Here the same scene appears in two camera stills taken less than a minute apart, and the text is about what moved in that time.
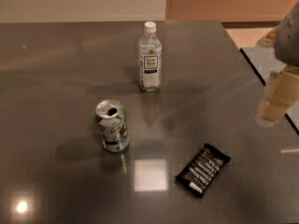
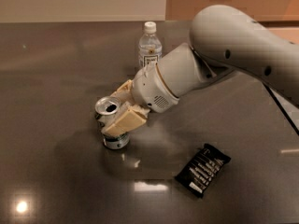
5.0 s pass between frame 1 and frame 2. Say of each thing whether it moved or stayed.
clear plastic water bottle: stayed
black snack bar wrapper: stayed
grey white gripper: moved
